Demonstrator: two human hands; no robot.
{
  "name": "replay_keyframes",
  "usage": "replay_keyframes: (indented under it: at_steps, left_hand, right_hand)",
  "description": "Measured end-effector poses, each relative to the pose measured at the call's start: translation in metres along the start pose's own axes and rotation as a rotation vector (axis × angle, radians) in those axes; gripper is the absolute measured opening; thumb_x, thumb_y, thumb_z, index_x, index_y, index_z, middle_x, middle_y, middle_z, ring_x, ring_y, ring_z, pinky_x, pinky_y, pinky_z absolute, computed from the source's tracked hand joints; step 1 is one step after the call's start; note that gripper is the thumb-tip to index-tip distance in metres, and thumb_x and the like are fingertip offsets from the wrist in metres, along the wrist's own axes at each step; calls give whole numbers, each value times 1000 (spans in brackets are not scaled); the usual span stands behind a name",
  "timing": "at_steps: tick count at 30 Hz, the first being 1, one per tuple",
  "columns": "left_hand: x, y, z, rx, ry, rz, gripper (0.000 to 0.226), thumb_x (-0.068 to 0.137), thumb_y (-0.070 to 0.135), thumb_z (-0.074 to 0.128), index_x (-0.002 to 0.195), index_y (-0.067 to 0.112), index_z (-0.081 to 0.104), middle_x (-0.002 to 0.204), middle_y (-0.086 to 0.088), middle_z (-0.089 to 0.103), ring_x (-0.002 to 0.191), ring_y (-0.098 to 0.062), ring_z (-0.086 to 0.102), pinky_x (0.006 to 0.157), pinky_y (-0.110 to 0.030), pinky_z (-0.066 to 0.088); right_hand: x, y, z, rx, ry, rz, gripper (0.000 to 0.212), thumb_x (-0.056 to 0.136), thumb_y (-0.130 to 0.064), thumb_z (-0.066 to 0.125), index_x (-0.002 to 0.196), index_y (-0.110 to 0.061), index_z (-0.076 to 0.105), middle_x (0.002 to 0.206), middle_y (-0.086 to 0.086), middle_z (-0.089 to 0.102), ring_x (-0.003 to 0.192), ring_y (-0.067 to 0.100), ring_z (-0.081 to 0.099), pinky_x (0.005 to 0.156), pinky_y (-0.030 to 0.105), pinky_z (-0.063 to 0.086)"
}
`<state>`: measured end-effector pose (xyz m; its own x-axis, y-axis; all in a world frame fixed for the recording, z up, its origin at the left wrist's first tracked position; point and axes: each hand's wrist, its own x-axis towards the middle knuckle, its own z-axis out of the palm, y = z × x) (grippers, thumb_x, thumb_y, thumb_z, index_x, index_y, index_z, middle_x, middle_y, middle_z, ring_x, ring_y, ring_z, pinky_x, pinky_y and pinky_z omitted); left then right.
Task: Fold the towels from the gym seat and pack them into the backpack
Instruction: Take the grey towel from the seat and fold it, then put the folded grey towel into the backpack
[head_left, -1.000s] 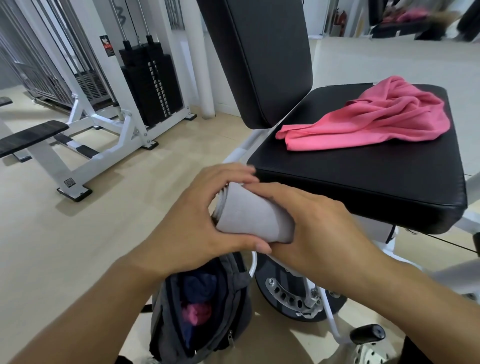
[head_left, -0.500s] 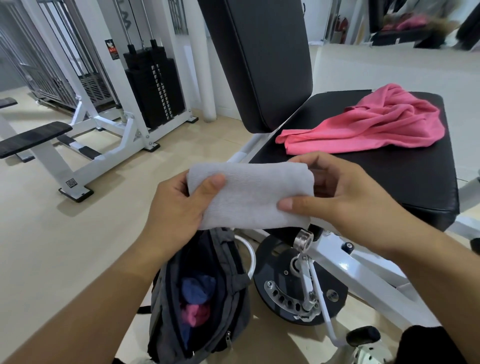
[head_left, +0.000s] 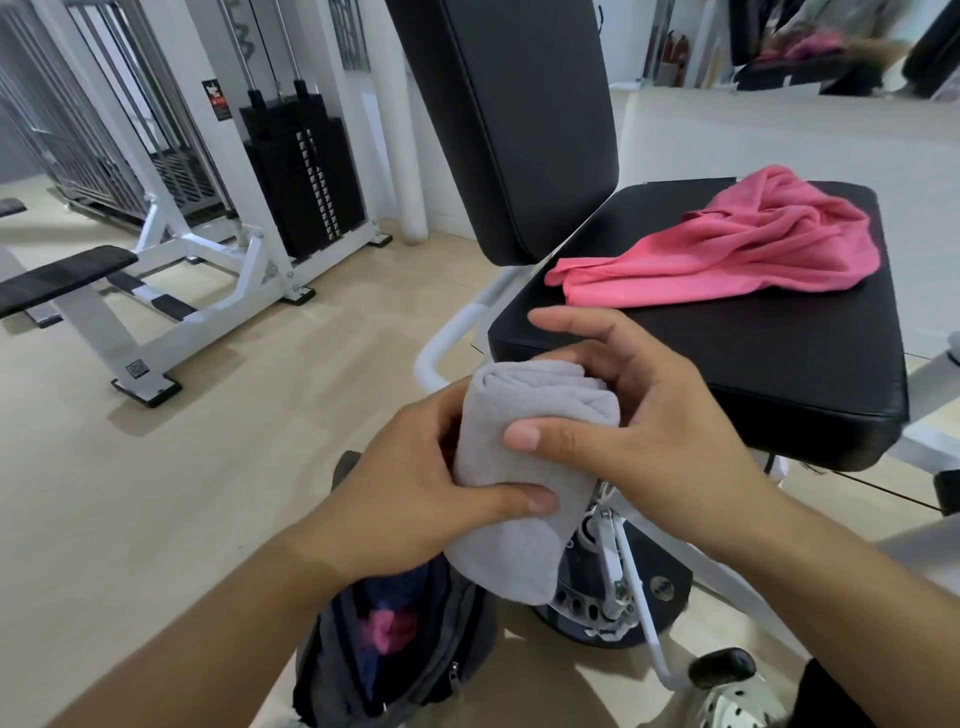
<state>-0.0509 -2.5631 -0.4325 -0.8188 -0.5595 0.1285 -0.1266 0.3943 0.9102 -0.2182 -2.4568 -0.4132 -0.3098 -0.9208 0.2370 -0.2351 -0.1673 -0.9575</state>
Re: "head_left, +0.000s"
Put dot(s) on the person's left hand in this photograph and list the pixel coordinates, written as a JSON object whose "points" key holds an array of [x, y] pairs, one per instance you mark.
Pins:
{"points": [[397, 510]]}

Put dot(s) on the person's right hand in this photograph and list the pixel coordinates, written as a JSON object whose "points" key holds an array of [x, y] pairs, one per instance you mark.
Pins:
{"points": [[667, 450]]}

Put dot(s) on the blue towel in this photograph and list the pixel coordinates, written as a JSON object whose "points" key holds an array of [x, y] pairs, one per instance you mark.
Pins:
{"points": [[375, 592]]}

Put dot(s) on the pink towel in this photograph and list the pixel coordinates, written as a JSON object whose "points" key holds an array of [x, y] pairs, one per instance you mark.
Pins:
{"points": [[390, 630], [750, 262]]}

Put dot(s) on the grey towel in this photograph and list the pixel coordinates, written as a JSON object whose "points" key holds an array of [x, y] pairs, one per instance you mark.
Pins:
{"points": [[510, 555]]}

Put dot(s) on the grey backpack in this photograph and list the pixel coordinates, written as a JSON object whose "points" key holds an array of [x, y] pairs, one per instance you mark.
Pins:
{"points": [[465, 645]]}

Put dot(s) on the person's left forearm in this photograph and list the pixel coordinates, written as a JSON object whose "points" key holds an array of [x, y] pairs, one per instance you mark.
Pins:
{"points": [[195, 645]]}

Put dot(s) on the person's white right shoe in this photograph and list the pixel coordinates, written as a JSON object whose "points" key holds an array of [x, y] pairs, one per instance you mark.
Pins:
{"points": [[739, 705]]}

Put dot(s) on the person's black shorts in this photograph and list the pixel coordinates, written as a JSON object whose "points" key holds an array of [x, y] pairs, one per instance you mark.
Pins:
{"points": [[832, 697]]}

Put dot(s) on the black seat pad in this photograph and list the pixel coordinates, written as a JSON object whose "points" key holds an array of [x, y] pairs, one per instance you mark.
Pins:
{"points": [[787, 367]]}

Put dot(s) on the white lever with black grip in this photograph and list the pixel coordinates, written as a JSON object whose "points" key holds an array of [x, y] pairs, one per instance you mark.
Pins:
{"points": [[724, 666]]}

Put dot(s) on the small black roller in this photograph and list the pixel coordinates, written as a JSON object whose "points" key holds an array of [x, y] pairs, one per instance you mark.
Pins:
{"points": [[948, 495]]}

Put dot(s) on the black weight stack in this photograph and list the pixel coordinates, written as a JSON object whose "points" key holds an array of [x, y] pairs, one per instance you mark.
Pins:
{"points": [[300, 180]]}

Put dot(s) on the black backrest pad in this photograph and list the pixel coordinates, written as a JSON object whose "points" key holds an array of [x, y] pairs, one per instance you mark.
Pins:
{"points": [[510, 127]]}

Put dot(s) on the white vertical pipe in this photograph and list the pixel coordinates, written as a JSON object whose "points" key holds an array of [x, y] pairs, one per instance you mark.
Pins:
{"points": [[405, 150]]}

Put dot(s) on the black bench pad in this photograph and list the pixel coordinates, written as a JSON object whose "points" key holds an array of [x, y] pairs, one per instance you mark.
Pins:
{"points": [[64, 279], [11, 207]]}

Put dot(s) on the grey metal railing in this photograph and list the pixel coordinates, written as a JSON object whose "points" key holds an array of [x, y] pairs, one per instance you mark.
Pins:
{"points": [[90, 150]]}

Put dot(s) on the white weight machine frame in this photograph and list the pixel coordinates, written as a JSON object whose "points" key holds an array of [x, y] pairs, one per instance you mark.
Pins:
{"points": [[225, 292]]}

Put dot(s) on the wall mirror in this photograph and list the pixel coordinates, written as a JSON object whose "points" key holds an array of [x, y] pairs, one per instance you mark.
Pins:
{"points": [[787, 45]]}

